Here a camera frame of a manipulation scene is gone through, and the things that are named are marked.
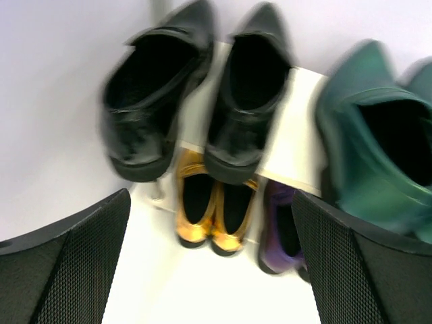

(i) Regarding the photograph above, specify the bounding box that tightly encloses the green loafer shoe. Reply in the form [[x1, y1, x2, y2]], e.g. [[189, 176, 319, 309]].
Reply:
[[315, 40, 431, 242], [398, 56, 432, 102]]

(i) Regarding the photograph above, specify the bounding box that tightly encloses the white two-tier shoe shelf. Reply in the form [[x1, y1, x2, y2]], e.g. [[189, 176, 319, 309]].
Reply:
[[172, 42, 326, 196]]

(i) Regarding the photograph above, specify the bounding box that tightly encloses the purple loafer shoe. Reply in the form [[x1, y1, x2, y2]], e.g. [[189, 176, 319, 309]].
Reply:
[[258, 180, 306, 275]]

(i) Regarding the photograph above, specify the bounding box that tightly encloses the black loafer shoe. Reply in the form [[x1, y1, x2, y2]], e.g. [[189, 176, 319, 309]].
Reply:
[[203, 1, 293, 185], [101, 1, 215, 182]]

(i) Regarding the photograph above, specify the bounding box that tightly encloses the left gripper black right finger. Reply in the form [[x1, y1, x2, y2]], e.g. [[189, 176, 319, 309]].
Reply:
[[292, 191, 431, 323]]

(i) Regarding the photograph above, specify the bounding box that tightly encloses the gold loafer shoe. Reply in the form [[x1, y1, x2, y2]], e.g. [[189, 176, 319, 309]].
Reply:
[[211, 179, 259, 257], [175, 149, 216, 248]]

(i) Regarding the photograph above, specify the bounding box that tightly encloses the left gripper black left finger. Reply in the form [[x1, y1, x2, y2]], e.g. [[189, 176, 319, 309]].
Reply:
[[1, 188, 131, 323]]

